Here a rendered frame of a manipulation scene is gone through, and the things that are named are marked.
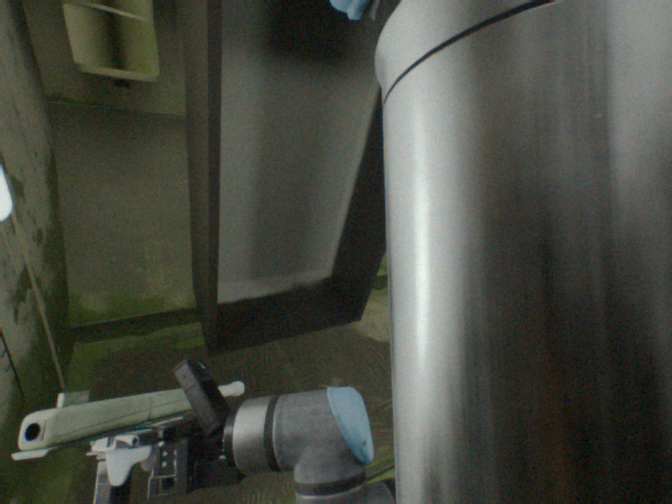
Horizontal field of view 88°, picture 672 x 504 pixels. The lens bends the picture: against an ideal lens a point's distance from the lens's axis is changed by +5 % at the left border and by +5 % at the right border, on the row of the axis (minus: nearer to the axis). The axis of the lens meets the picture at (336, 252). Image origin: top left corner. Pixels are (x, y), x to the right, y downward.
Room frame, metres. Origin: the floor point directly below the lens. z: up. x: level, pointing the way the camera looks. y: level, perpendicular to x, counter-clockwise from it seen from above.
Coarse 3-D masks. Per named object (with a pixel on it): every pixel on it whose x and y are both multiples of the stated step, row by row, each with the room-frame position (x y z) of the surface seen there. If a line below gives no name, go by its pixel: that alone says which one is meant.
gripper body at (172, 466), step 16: (192, 416) 0.36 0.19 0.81; (192, 432) 0.31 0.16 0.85; (224, 432) 0.30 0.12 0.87; (160, 448) 0.30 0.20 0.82; (176, 448) 0.29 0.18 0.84; (192, 448) 0.30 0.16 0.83; (208, 448) 0.30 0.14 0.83; (224, 448) 0.29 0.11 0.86; (160, 464) 0.29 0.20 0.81; (176, 464) 0.28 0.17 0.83; (192, 464) 0.28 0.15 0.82; (208, 464) 0.29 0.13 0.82; (224, 464) 0.28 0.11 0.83; (176, 480) 0.29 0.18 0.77; (192, 480) 0.28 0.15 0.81; (208, 480) 0.27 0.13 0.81; (224, 480) 0.27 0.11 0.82; (240, 480) 0.28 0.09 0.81; (160, 496) 0.26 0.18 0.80
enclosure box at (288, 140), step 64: (192, 0) 0.82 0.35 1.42; (256, 0) 1.08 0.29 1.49; (320, 0) 1.16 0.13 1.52; (192, 64) 0.87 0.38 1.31; (256, 64) 1.11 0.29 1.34; (320, 64) 1.21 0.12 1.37; (192, 128) 0.93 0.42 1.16; (256, 128) 1.14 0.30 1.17; (320, 128) 1.26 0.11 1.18; (192, 192) 1.00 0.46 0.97; (256, 192) 1.19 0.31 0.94; (320, 192) 1.33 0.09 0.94; (384, 192) 1.16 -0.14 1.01; (192, 256) 1.10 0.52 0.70; (256, 256) 1.25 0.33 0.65; (320, 256) 1.42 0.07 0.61; (256, 320) 1.05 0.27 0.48; (320, 320) 1.12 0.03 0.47
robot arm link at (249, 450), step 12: (240, 408) 0.32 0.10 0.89; (252, 408) 0.32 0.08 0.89; (264, 408) 0.32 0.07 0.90; (240, 420) 0.30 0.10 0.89; (252, 420) 0.30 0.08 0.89; (264, 420) 0.30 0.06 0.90; (240, 432) 0.29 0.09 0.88; (252, 432) 0.29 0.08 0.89; (240, 444) 0.28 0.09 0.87; (252, 444) 0.28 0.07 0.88; (264, 444) 0.28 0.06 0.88; (240, 456) 0.27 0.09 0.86; (252, 456) 0.27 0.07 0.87; (264, 456) 0.27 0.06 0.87; (240, 468) 0.27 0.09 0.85; (252, 468) 0.27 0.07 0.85; (264, 468) 0.27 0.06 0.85
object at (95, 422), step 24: (240, 384) 0.62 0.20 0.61; (72, 408) 0.29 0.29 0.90; (96, 408) 0.31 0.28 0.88; (120, 408) 0.33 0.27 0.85; (144, 408) 0.36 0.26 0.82; (168, 408) 0.40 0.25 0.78; (48, 432) 0.26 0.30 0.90; (72, 432) 0.27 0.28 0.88; (96, 432) 0.29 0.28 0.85; (120, 432) 0.32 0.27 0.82; (24, 456) 0.24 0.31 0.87
